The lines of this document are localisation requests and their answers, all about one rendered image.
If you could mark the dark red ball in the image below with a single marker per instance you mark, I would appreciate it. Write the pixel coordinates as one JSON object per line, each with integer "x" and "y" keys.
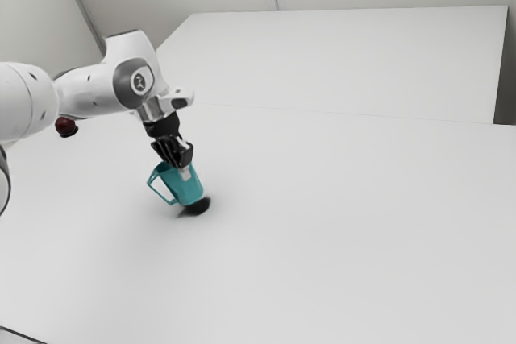
{"x": 66, "y": 126}

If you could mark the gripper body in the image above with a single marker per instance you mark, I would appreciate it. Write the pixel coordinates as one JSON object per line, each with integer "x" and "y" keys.
{"x": 163, "y": 127}

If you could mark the teal faceted mug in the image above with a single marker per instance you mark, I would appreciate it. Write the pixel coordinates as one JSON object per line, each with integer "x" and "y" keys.
{"x": 186, "y": 191}

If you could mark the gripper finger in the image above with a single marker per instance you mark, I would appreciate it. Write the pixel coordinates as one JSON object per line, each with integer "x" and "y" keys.
{"x": 186, "y": 155}
{"x": 166, "y": 153}

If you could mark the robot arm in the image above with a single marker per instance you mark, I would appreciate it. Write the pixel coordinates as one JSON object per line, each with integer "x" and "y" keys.
{"x": 80, "y": 82}

